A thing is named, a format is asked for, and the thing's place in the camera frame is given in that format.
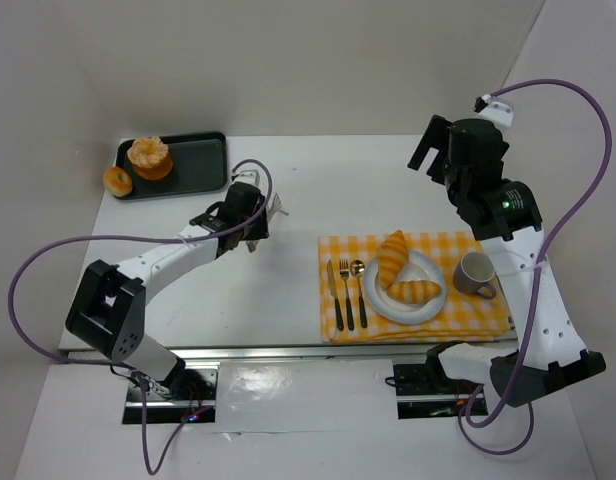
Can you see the fork with black handle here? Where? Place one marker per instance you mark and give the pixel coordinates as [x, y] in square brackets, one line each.
[344, 273]

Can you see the tall orange muffin bread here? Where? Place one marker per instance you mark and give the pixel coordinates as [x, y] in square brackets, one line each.
[150, 158]

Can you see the purple mug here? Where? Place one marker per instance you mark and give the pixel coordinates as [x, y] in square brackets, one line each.
[474, 275]

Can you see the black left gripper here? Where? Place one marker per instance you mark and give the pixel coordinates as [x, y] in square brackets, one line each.
[258, 230]

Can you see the small round bagel bread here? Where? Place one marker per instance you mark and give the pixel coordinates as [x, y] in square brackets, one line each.
[117, 182]

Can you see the aluminium front rail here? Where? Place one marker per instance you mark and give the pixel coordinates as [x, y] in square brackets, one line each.
[302, 352]

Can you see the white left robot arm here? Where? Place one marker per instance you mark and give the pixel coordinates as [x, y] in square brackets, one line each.
[108, 310]

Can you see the pale pointed pastry bread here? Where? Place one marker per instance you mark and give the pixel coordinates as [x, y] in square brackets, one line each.
[392, 256]

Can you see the white plate blue rim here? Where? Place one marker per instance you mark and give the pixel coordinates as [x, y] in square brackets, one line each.
[419, 267]

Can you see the knife with black handle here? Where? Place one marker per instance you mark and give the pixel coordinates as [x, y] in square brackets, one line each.
[334, 294]

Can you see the gold spoon black handle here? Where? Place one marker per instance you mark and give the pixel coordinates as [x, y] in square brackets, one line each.
[357, 269]

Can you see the metal tongs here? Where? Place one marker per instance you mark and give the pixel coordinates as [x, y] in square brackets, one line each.
[275, 208]

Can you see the black tray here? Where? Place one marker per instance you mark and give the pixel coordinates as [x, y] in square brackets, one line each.
[200, 166]

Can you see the yellow checkered cloth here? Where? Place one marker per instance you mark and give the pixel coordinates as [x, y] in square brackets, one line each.
[462, 317]

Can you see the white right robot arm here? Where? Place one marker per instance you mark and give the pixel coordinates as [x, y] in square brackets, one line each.
[505, 220]

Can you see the striped golden bread roll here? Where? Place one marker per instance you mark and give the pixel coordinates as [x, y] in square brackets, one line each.
[414, 292]

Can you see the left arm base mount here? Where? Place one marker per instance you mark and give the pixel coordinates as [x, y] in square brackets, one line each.
[193, 401]

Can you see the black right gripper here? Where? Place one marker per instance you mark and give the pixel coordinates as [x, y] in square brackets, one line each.
[435, 163]

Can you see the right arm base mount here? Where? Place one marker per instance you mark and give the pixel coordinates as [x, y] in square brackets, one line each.
[421, 393]

